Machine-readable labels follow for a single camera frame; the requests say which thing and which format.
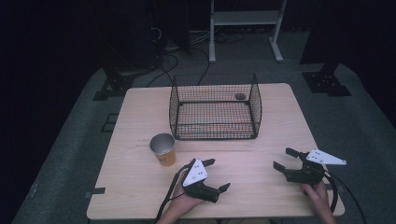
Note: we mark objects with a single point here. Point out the metal cup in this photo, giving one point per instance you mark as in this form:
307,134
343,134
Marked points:
165,154

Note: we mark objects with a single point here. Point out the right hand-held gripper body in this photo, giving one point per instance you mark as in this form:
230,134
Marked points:
311,175

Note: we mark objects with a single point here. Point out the black tape square outline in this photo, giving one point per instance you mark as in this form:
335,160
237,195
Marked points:
103,123

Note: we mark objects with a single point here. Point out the black stand base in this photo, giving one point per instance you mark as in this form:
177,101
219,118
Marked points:
115,85
325,82

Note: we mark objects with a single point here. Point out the white metal stand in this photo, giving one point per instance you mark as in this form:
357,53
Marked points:
246,17

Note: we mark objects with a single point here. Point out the person's right hand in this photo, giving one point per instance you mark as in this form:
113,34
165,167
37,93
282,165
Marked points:
319,197

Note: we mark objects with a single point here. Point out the black tape strip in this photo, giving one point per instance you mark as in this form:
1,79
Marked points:
95,192

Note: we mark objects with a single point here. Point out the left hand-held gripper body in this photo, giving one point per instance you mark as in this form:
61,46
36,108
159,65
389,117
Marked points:
194,174

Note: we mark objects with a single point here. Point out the person's left hand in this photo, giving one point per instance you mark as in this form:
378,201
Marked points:
182,203

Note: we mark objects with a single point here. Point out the small dark round object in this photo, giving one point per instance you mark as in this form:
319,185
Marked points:
240,96

